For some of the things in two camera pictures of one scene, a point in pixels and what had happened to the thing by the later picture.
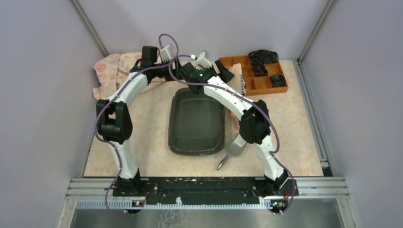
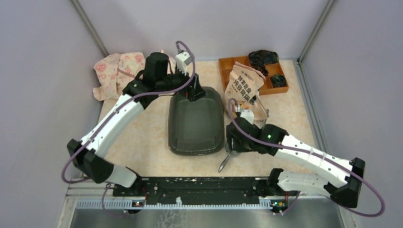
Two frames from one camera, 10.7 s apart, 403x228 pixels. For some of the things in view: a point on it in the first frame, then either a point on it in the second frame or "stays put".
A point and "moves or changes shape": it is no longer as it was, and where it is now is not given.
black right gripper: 225,75 to 236,146
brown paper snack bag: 237,81 moves or changes shape
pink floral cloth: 111,71 stays put
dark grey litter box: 196,124 stays put
